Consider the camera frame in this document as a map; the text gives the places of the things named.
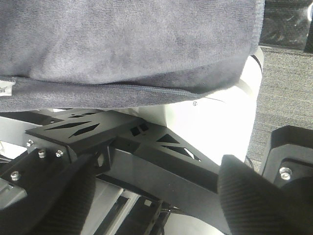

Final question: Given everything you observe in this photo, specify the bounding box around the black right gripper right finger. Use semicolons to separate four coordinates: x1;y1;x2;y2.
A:
218;155;313;235

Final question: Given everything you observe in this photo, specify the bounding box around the black metal bracket frame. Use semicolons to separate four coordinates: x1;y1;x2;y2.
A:
0;109;229;235

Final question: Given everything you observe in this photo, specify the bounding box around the black felt table mat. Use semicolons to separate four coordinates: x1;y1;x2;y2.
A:
245;47;313;172

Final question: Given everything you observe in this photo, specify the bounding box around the grey microfibre towel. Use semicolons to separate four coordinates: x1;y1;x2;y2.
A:
0;0;265;112

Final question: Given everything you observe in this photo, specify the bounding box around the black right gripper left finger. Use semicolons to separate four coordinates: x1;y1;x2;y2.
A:
17;154;95;235

